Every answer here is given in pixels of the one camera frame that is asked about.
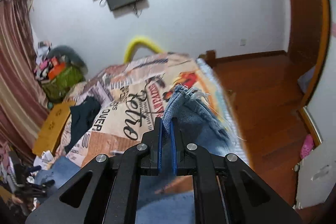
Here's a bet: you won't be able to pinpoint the dark folded garment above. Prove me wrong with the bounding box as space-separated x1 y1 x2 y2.
64 97 101 153

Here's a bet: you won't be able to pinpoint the wall power socket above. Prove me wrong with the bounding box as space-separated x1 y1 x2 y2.
240 39 247 46

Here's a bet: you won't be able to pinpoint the red gold striped curtain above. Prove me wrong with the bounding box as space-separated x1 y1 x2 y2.
1 0 49 160

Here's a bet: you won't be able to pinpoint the orange box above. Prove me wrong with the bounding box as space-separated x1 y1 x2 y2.
48 63 66 80

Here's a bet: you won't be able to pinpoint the blue denim jeans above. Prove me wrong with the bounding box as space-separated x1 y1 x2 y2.
27 86 231 223

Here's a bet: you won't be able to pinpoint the green camouflage storage bag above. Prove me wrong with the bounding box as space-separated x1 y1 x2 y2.
41 66 85 103

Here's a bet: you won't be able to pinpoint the wooden bed post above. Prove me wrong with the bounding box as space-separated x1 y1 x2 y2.
198 50 217 68

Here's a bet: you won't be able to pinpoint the pink slipper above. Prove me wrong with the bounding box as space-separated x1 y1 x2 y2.
299 134 314 159

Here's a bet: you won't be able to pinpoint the grey neck pillow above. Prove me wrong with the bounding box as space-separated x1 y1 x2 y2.
47 46 88 75

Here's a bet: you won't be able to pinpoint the wooden door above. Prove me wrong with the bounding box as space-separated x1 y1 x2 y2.
288 0 331 107

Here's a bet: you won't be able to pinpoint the yellow foam tube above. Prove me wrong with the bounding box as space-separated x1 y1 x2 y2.
123 36 164 64

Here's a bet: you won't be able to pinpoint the retro print bed blanket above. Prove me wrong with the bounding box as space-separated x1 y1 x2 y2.
56 54 248 182

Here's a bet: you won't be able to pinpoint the pile of clothes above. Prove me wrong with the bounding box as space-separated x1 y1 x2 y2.
34 41 59 81

